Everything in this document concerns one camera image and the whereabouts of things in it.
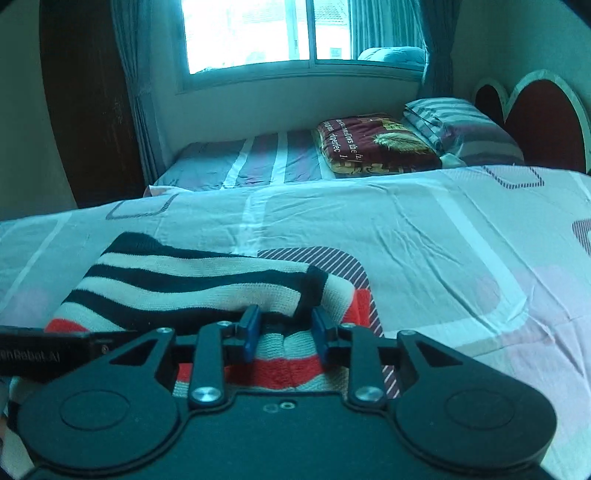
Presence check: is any striped knit sweater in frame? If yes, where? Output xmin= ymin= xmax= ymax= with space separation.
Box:
xmin=0 ymin=231 xmax=373 ymax=480

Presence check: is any patterned white bed sheet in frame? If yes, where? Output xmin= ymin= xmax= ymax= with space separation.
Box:
xmin=1 ymin=166 xmax=590 ymax=479

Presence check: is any dark red patterned pillow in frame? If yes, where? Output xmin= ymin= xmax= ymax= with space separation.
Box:
xmin=315 ymin=114 xmax=443 ymax=177

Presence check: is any dark wooden door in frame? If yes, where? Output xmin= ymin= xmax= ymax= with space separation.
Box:
xmin=39 ymin=0 xmax=144 ymax=208

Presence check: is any striped grey pillow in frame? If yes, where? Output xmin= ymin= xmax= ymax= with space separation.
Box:
xmin=403 ymin=97 xmax=525 ymax=169

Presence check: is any red heart-shaped headboard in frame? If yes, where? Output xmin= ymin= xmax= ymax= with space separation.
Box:
xmin=473 ymin=69 xmax=590 ymax=174

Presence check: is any folded blanket on sill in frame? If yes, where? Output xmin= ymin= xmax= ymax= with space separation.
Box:
xmin=358 ymin=46 xmax=426 ymax=70

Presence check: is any left teal curtain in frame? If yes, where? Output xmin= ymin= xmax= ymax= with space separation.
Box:
xmin=110 ymin=0 xmax=165 ymax=184

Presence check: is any teal curtain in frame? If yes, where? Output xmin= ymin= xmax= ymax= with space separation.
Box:
xmin=110 ymin=0 xmax=165 ymax=184
xmin=412 ymin=0 xmax=462 ymax=98

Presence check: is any bright window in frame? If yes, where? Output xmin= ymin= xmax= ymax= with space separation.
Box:
xmin=174 ymin=0 xmax=426 ymax=89

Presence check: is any right teal curtain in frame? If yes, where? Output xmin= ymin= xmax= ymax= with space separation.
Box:
xmin=412 ymin=0 xmax=462 ymax=98

